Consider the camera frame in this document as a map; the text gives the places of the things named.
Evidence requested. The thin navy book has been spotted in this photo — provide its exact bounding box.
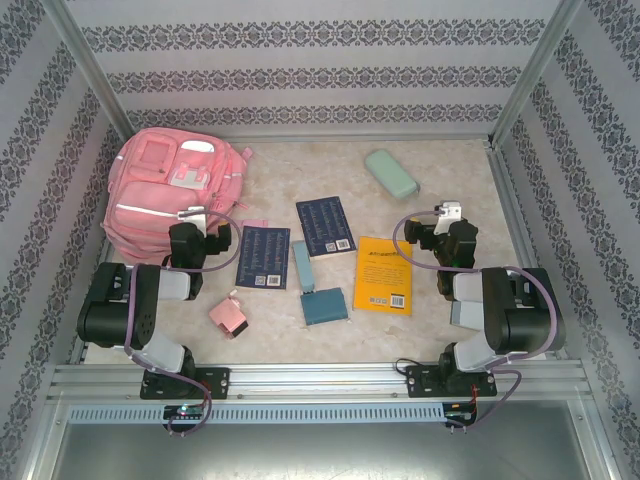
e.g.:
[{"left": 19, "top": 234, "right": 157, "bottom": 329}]
[{"left": 234, "top": 225, "right": 292, "bottom": 291}]

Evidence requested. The yellow book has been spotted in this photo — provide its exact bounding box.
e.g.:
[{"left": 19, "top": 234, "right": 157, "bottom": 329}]
[{"left": 352, "top": 236, "right": 415, "bottom": 316}]

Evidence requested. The pink backpack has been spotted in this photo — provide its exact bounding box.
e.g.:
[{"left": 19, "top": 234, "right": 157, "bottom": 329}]
[{"left": 99, "top": 127, "right": 270, "bottom": 266}]

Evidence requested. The mint green pencil case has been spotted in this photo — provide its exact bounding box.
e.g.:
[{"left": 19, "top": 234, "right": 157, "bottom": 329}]
[{"left": 363, "top": 148, "right": 421, "bottom": 200}]

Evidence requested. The pink pencil sharpener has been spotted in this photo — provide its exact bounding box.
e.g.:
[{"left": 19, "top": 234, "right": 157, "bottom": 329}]
[{"left": 208, "top": 290, "right": 250, "bottom": 341}]

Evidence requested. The grey notebook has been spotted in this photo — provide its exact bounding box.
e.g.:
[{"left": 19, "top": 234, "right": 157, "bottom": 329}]
[{"left": 449, "top": 299, "right": 482, "bottom": 330}]

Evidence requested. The thick navy book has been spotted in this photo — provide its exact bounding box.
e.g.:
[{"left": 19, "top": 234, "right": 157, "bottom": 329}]
[{"left": 295, "top": 195, "right": 357, "bottom": 259}]

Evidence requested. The small teal notebook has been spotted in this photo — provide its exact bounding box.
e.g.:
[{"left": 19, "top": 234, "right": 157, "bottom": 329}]
[{"left": 299, "top": 287, "right": 350, "bottom": 327}]

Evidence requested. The metal lower panel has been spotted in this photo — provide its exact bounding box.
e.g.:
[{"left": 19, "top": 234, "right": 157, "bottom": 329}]
[{"left": 22, "top": 399, "right": 619, "bottom": 480}]

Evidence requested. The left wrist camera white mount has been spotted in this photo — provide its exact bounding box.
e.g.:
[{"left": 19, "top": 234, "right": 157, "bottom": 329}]
[{"left": 177, "top": 205, "right": 209, "bottom": 236}]

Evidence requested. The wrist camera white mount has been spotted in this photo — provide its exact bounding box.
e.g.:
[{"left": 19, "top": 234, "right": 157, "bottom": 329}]
[
  {"left": 433, "top": 200, "right": 462, "bottom": 235},
  {"left": 177, "top": 205, "right": 209, "bottom": 236}
]

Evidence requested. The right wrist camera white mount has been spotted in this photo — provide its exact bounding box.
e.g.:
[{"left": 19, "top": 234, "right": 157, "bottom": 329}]
[{"left": 433, "top": 200, "right": 462, "bottom": 235}]

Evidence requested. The right aluminium side rail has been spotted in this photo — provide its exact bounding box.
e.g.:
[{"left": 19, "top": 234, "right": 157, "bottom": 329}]
[{"left": 485, "top": 147, "right": 570, "bottom": 361}]

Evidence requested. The aluminium side rail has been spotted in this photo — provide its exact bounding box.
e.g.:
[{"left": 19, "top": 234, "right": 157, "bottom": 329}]
[
  {"left": 485, "top": 147, "right": 570, "bottom": 361},
  {"left": 67, "top": 127, "right": 144, "bottom": 365}
]

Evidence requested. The aluminium back rail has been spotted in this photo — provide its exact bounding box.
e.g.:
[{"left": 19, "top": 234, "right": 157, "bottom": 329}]
[{"left": 219, "top": 130, "right": 494, "bottom": 147}]

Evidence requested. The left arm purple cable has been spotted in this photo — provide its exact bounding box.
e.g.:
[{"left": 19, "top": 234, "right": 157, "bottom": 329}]
[{"left": 123, "top": 209, "right": 242, "bottom": 439}]

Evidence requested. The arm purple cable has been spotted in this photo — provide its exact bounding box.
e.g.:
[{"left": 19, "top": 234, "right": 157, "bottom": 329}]
[
  {"left": 123, "top": 209, "right": 242, "bottom": 439},
  {"left": 393, "top": 209, "right": 562, "bottom": 432}
]

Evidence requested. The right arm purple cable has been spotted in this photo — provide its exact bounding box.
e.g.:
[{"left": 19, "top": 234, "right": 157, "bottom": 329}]
[{"left": 393, "top": 209, "right": 562, "bottom": 432}]

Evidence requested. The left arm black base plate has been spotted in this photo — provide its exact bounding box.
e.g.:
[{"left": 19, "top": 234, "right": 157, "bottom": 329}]
[{"left": 139, "top": 367, "right": 232, "bottom": 401}]

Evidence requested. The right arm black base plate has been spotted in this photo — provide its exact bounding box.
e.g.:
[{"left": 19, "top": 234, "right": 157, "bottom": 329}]
[{"left": 404, "top": 364, "right": 499, "bottom": 400}]

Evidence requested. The left aluminium side rail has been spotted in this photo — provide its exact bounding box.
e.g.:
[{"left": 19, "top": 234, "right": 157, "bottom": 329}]
[{"left": 67, "top": 127, "right": 144, "bottom": 365}]

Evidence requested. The aluminium mounting rail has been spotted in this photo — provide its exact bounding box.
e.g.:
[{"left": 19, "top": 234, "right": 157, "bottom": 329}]
[{"left": 47, "top": 363, "right": 587, "bottom": 401}]

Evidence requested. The slotted grey cable duct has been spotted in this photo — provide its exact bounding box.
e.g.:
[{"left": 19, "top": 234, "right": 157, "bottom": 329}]
[{"left": 66, "top": 403, "right": 447, "bottom": 425}]

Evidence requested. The right aluminium frame post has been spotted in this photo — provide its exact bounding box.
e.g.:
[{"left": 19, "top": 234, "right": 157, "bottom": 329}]
[{"left": 485, "top": 0, "right": 586, "bottom": 150}]

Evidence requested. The aluminium frame post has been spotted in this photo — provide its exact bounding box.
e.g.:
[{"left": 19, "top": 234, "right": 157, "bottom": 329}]
[
  {"left": 39, "top": 0, "right": 144, "bottom": 154},
  {"left": 485, "top": 0, "right": 586, "bottom": 150}
]

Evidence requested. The left aluminium frame post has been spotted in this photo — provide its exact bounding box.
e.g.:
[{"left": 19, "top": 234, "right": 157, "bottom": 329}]
[{"left": 39, "top": 0, "right": 144, "bottom": 154}]

